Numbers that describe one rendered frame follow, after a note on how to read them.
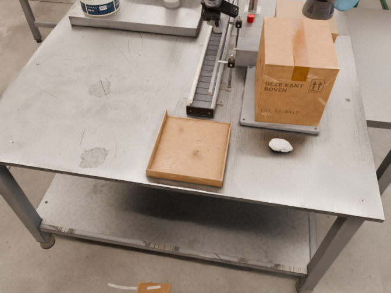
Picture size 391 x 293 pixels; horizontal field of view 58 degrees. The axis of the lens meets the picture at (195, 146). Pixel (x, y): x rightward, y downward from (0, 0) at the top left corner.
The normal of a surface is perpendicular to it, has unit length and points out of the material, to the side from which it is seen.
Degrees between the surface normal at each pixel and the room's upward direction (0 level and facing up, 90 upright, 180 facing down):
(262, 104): 90
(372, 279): 0
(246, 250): 1
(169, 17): 0
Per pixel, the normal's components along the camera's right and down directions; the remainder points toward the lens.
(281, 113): -0.11, 0.76
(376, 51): 0.00, -0.65
